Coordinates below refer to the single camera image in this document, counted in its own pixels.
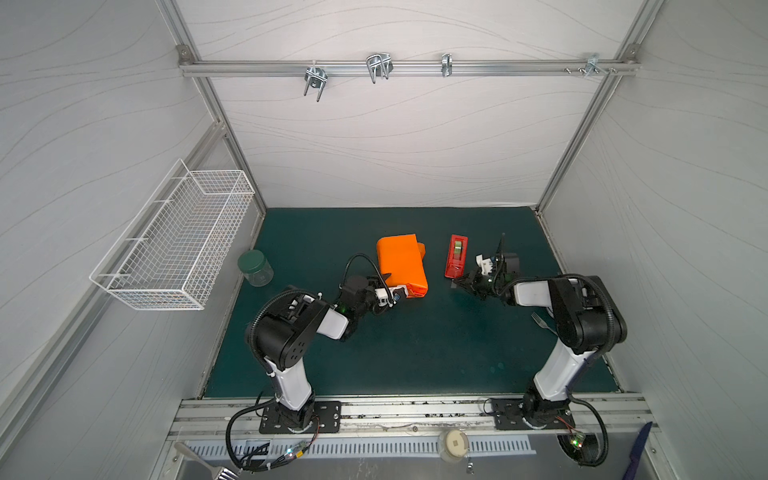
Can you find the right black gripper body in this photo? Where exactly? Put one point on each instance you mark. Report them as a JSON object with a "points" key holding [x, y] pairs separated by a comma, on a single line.
{"points": [[477, 281]]}

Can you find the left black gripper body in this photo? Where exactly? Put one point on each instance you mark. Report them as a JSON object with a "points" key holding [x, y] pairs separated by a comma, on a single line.
{"points": [[368, 297]]}

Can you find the orange wrapping paper sheet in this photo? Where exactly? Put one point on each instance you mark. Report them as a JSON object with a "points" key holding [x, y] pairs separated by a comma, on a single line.
{"points": [[400, 261]]}

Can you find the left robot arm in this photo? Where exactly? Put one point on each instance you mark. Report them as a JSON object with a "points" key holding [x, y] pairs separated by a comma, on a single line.
{"points": [[287, 324]]}

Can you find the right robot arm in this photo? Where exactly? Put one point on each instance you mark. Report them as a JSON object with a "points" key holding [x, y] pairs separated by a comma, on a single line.
{"points": [[588, 324]]}

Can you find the red tape dispenser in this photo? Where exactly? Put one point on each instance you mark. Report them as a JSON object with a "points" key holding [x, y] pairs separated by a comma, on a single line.
{"points": [[456, 258]]}

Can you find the metal fork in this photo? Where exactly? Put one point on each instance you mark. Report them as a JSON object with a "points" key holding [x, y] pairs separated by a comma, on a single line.
{"points": [[542, 323]]}

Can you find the green table mat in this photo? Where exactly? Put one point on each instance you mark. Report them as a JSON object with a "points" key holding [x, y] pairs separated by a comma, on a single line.
{"points": [[447, 342]]}

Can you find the green lidded glass jar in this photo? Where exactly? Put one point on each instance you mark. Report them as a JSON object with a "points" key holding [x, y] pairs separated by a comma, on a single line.
{"points": [[255, 268]]}

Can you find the metal U-bolt clamp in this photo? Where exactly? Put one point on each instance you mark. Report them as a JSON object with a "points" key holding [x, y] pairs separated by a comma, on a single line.
{"points": [[316, 78], [379, 65]]}

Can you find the metal spatula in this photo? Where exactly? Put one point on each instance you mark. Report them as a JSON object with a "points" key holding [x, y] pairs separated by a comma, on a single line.
{"points": [[217, 472]]}

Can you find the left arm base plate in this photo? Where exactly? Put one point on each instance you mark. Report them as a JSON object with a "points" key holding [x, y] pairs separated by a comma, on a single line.
{"points": [[315, 416]]}

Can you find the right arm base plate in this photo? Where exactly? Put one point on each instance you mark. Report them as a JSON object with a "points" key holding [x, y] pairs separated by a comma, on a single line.
{"points": [[517, 414]]}

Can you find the white vented cable duct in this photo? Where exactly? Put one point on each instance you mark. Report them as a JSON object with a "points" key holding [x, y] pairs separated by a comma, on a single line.
{"points": [[334, 447]]}

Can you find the white wire basket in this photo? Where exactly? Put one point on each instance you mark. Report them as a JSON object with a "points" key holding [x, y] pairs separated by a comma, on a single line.
{"points": [[169, 256]]}

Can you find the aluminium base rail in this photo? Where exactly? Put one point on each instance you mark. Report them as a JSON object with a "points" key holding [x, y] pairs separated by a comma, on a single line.
{"points": [[419, 415]]}

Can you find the blue handled tool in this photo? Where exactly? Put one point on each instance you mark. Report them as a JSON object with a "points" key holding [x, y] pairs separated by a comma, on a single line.
{"points": [[636, 452]]}

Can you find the metal bracket with bolts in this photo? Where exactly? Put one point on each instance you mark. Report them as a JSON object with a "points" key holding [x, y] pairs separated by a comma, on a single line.
{"points": [[592, 67]]}

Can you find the aluminium crossbar rail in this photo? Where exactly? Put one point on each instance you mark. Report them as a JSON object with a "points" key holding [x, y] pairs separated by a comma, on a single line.
{"points": [[401, 68]]}

